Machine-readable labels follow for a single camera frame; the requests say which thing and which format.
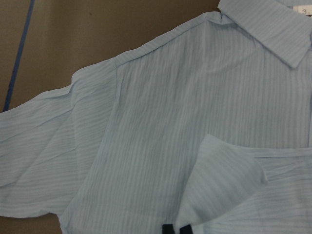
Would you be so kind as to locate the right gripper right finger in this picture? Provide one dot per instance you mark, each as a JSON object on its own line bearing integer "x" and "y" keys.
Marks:
{"x": 185, "y": 226}

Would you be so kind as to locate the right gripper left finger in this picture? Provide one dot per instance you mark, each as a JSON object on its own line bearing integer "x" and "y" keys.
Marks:
{"x": 168, "y": 227}

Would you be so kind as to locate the light blue button shirt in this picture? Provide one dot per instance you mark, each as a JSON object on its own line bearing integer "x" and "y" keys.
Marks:
{"x": 210, "y": 121}

